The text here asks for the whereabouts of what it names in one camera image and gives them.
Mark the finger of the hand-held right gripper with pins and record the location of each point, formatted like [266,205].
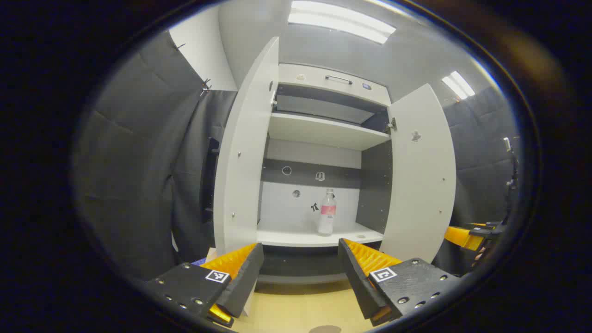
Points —
[465,237]

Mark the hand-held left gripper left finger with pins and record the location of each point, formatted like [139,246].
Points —
[243,282]

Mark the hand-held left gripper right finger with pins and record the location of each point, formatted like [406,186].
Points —
[356,282]

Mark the clear plastic bottle pink label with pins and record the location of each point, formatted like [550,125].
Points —
[326,222]

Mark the white cabinet door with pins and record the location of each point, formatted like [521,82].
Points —
[245,162]
[416,185]

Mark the white cabinet shelf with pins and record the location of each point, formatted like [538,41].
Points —
[323,132]
[296,236]

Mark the metal door hinge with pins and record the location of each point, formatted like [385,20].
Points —
[274,101]
[392,125]

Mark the stack of paper sheets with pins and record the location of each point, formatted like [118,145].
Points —
[211,256]

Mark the ceiling light panel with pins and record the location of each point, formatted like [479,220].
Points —
[340,21]
[459,85]

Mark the black backdrop cloth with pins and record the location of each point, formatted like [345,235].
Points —
[138,162]

